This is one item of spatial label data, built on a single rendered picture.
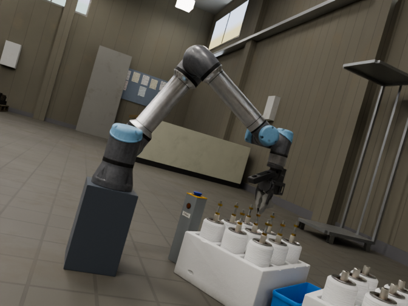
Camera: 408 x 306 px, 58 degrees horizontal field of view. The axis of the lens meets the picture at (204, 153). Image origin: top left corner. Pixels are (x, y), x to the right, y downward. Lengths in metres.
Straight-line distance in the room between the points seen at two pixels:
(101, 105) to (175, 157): 5.47
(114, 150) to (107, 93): 10.09
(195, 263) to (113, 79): 10.23
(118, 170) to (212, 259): 0.49
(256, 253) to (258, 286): 0.11
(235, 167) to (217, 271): 5.26
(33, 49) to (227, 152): 7.22
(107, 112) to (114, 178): 10.02
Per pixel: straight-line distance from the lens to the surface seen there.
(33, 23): 12.02
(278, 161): 1.52
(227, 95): 1.36
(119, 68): 11.60
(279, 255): 1.48
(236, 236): 1.43
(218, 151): 6.47
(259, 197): 1.55
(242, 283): 1.38
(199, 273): 1.50
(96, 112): 11.30
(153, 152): 6.16
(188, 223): 1.65
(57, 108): 11.71
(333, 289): 1.26
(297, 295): 1.58
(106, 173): 1.33
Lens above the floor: 0.53
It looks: 1 degrees down
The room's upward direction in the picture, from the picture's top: 16 degrees clockwise
